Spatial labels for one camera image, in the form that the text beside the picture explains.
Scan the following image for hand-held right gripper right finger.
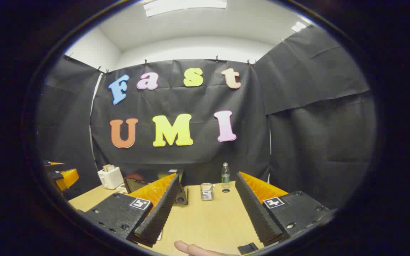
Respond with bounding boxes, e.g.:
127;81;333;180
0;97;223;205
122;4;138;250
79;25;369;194
235;171;335;247

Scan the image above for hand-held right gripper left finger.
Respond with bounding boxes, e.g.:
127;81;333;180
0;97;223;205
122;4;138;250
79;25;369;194
82;173;180;248

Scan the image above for black electric oven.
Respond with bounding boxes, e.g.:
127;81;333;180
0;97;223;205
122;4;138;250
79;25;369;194
124;169;190;207

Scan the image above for white toaster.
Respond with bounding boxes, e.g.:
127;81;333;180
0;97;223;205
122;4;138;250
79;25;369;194
98;166;124;190

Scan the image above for clear plastic water bottle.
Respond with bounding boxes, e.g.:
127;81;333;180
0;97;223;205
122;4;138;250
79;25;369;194
221;162;231;189

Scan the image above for black backdrop cloth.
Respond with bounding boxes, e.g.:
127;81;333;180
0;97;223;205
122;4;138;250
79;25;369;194
36;25;376;210

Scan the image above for long ceiling light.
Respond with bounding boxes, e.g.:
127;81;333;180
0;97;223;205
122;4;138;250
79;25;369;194
143;0;227;17

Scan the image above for metal wire basket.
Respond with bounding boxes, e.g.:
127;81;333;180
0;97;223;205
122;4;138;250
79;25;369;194
200;183;214;201

